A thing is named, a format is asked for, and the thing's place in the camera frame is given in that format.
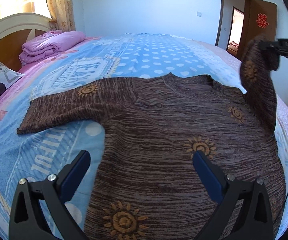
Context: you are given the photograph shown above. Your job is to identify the blue polka dot bedsheet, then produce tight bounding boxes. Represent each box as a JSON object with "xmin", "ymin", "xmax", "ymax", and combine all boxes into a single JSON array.
[{"xmin": 0, "ymin": 34, "xmax": 288, "ymax": 239}]

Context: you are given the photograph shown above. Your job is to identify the brown knit sweater sun motifs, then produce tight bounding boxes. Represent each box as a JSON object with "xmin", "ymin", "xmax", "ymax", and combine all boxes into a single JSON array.
[{"xmin": 17, "ymin": 37, "xmax": 286, "ymax": 239}]

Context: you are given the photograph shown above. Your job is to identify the red double happiness decal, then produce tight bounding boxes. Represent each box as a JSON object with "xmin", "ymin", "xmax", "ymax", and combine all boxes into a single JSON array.
[{"xmin": 256, "ymin": 13, "xmax": 269, "ymax": 29}]

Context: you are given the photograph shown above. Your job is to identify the cream and wood headboard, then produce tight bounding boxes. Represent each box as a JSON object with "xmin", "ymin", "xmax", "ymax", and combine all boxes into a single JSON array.
[{"xmin": 0, "ymin": 12, "xmax": 51, "ymax": 71}]

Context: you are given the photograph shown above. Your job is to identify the beige patterned curtain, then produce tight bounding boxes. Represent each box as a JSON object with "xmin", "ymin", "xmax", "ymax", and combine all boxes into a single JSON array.
[{"xmin": 46, "ymin": 0, "xmax": 75, "ymax": 32}]

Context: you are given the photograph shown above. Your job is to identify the brown wooden door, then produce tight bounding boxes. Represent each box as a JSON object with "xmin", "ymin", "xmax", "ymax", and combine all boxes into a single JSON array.
[{"xmin": 237, "ymin": 0, "xmax": 277, "ymax": 60}]

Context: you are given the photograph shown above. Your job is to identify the folded pink quilt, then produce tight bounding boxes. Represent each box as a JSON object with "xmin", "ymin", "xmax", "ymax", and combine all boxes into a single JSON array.
[{"xmin": 19, "ymin": 30, "xmax": 86, "ymax": 66}]

